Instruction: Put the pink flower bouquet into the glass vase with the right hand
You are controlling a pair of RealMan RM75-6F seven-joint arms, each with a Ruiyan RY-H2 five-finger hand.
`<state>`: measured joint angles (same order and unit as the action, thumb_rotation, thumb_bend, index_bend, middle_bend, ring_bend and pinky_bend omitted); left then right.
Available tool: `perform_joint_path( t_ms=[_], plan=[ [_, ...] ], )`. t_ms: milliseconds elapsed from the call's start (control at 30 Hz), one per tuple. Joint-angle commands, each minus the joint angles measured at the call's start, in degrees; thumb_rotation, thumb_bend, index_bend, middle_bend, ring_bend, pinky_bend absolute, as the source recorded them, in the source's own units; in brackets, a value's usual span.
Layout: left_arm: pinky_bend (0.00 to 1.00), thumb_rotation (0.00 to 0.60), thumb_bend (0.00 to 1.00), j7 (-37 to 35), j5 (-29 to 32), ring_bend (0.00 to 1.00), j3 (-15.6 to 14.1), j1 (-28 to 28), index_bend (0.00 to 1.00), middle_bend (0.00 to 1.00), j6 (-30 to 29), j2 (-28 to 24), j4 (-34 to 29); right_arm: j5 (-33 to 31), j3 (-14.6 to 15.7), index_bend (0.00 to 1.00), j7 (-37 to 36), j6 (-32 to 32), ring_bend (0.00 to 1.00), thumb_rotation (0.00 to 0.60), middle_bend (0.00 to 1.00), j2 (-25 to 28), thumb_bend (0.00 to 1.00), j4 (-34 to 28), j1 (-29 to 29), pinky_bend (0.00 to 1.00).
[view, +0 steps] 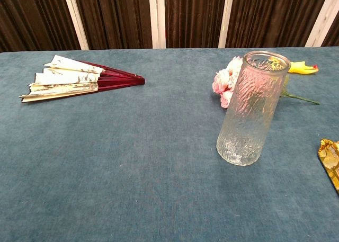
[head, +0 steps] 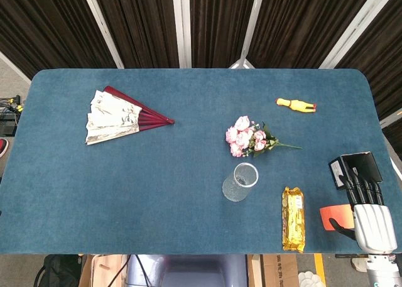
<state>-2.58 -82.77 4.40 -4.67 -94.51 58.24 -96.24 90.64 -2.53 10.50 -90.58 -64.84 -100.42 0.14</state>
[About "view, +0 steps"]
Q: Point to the dark brown curtain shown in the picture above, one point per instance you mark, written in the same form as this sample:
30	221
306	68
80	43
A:
119	14

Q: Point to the blue cloth-covered table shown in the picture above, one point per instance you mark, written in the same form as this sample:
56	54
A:
132	152

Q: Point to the pink artificial flower bouquet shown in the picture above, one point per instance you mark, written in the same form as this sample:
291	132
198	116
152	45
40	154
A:
222	80

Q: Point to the clear glass cup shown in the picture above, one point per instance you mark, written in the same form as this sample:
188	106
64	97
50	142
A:
246	125

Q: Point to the red and white folding fan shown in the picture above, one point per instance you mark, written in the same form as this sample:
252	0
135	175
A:
66	78

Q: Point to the gold foil snack package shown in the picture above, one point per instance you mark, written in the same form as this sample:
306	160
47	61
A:
331	157

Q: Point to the white partition frame post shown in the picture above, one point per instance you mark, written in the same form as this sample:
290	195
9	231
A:
76	22
321	22
157	17
226	17

